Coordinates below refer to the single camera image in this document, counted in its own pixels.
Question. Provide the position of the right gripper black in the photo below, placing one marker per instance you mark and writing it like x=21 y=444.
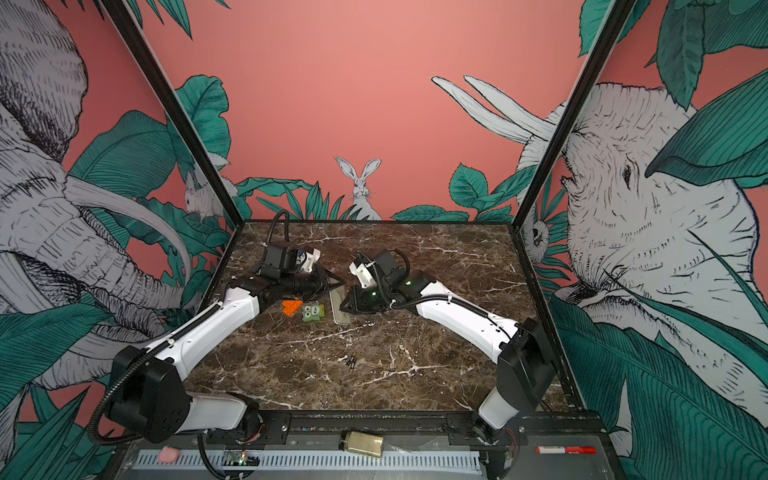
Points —
x=357 y=294

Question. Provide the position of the orange toy brick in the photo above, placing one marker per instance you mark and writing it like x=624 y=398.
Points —
x=291 y=307

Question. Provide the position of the black mounting rail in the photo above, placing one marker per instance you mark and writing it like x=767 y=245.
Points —
x=460 y=427

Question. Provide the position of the white remote control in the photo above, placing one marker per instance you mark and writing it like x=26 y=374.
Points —
x=336 y=297

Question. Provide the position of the small circuit board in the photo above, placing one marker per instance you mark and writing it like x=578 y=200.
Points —
x=240 y=459

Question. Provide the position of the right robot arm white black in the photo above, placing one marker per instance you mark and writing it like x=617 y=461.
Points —
x=521 y=350

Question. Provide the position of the red white marker pen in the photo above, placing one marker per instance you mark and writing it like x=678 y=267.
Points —
x=566 y=450

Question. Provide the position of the white slotted cable duct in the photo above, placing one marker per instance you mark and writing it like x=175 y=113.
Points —
x=466 y=462

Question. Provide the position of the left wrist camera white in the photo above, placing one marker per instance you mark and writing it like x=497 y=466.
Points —
x=306 y=259

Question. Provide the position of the brass metal box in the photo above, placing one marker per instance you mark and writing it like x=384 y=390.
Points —
x=363 y=444

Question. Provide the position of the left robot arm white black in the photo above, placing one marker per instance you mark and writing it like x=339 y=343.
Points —
x=146 y=398

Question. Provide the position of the pink eraser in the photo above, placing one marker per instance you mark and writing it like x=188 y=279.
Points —
x=168 y=455

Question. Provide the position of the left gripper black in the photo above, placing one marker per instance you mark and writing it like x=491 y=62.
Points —
x=322 y=282

